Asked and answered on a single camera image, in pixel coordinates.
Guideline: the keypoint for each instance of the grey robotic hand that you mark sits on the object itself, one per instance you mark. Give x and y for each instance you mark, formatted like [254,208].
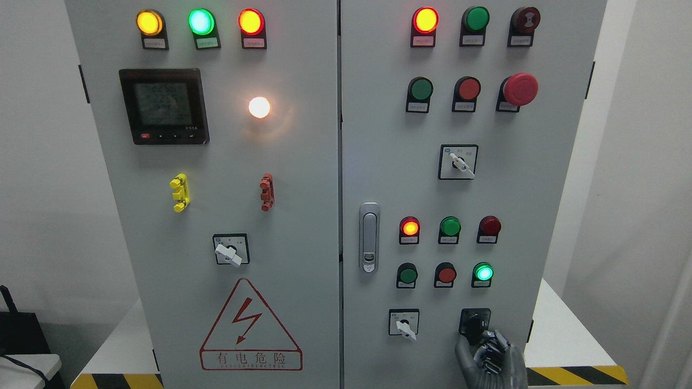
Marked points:
[494,363]

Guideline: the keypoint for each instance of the black rotary knob switch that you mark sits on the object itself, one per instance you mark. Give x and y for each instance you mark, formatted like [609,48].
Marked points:
[473,322]

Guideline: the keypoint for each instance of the white platform with hazard stripes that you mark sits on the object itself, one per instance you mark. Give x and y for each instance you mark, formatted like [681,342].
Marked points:
[561,353]

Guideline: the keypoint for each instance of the green push button lower right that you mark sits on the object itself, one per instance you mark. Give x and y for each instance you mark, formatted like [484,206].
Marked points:
[482,275]

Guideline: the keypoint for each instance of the green push button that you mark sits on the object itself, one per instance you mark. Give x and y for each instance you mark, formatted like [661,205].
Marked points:
[406,276]
[420,90]
[482,275]

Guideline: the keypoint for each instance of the red push button lower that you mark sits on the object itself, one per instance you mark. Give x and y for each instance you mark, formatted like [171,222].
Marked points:
[445,275]

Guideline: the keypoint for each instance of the red push button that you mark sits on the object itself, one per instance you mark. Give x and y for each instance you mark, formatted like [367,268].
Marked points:
[445,275]
[465,94]

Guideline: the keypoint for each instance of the green push button lower left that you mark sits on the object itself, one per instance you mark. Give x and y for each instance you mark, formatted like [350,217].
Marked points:
[406,276]

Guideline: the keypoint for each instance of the red indicator middle right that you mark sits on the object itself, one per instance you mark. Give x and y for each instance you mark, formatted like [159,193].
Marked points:
[488,230]

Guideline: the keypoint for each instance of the green indicator middle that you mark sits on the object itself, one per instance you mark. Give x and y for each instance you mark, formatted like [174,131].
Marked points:
[449,232]

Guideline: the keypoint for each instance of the red indicator middle left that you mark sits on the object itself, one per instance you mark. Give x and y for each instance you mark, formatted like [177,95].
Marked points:
[409,231]

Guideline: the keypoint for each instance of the red high voltage warning sticker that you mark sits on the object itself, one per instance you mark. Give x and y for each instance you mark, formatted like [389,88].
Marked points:
[247,335]

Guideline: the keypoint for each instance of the grey right cabinet door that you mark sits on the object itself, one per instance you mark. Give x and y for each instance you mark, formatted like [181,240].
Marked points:
[391,157]

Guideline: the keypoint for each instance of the grey cabinet door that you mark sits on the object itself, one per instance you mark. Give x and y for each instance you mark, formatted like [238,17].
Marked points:
[294,250]
[391,157]

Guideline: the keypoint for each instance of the red push button upper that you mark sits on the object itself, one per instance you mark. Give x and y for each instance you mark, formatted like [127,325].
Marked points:
[465,94]

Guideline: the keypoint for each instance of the red emergency stop button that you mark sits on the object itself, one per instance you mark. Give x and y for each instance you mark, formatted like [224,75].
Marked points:
[516,91]

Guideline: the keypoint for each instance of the green push button upper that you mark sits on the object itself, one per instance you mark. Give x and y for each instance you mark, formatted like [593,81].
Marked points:
[420,90]

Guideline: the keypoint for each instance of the red terminal connector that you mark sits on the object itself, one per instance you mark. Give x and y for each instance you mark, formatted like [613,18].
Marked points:
[267,192]

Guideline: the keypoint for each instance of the green indicator top right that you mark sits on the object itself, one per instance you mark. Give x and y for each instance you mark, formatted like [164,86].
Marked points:
[473,26]

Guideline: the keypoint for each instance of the dark red buzzer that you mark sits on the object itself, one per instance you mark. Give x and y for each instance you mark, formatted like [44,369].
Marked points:
[523,23]

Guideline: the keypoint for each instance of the white lit indicator lamp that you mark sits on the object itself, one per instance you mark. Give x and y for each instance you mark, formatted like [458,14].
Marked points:
[259,107]

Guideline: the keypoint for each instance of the red lit indicator top right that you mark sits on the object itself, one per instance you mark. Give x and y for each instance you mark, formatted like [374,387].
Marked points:
[424,24]

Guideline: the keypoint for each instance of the yellow terminal connector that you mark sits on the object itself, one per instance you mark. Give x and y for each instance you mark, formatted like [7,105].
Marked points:
[179,185]

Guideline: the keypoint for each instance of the grey left cabinet door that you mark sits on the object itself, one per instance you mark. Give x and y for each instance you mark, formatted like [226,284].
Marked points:
[294,250]

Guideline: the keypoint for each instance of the black digital power meter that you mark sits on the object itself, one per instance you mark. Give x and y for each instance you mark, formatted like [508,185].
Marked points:
[165,106]

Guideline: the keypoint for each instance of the red lit indicator light left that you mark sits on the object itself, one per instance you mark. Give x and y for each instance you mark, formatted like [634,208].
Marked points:
[252,26]

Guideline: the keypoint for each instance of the green lit indicator light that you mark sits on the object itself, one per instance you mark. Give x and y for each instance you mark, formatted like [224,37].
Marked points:
[204,29]

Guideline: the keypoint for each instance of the black device with antenna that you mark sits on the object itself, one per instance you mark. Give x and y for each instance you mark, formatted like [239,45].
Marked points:
[21,332]

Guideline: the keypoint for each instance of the white side table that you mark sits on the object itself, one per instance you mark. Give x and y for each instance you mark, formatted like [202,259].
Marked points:
[16,376]

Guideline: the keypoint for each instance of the yellow indicator light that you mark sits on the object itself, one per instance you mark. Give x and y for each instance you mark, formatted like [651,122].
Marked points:
[152,27]

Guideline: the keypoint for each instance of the white selector switch lower right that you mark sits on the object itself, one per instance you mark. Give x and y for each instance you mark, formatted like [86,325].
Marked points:
[404,322]

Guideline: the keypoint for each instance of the white selector switch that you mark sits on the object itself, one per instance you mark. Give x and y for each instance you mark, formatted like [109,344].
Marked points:
[404,322]
[457,161]

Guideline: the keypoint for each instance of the silver door lock handle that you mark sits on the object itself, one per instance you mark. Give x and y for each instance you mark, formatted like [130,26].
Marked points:
[369,236]

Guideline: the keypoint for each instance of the white selector switch upper right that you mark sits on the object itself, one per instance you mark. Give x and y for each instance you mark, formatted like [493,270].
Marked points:
[457,161]

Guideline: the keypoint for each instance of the white selector switch left door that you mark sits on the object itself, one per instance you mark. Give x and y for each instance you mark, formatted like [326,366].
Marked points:
[231,248]

